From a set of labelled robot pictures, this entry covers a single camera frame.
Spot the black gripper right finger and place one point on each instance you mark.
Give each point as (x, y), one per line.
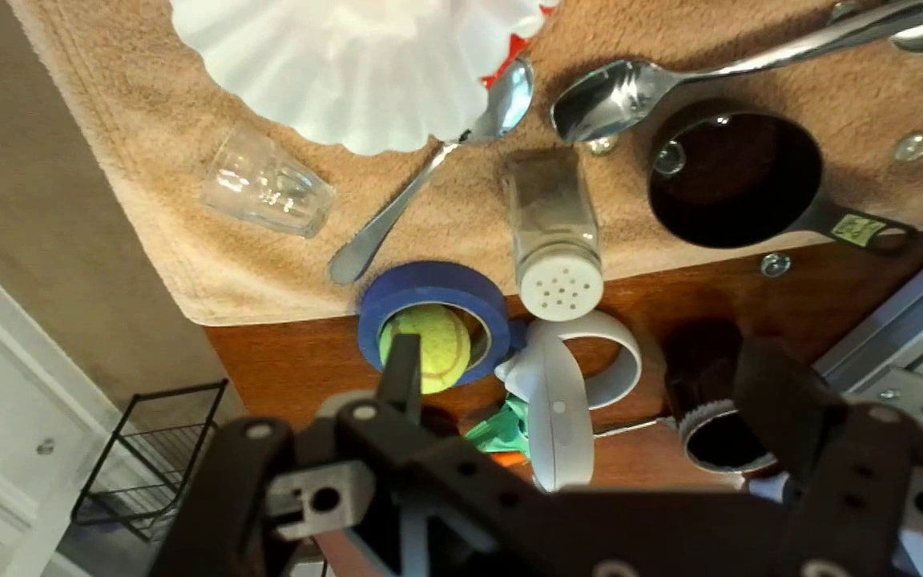
(866, 501)

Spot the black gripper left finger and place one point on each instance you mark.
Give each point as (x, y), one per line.
(375, 501)

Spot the small clear glass cup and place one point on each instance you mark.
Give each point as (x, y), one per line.
(271, 187)

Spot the black measuring cup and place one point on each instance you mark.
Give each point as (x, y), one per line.
(736, 177)

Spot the green plastic toy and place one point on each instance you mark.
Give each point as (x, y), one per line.
(496, 427)

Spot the yellow tennis ball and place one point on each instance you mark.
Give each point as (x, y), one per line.
(447, 348)

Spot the aluminium extrusion stand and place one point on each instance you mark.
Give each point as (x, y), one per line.
(912, 330)

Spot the blue bowl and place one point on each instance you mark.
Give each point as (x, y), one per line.
(417, 284)

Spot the silver washer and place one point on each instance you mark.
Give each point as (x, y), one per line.
(912, 145)
(774, 268)

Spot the small metal spoon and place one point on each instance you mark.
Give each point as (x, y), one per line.
(399, 204)

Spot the glass pepper shaker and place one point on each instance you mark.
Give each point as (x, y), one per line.
(553, 236)

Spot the beige towel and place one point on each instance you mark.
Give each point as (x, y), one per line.
(128, 160)

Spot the white paper coffee filter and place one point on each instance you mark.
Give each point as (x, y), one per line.
(354, 64)

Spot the large metal spoon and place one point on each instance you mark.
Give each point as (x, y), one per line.
(615, 96)

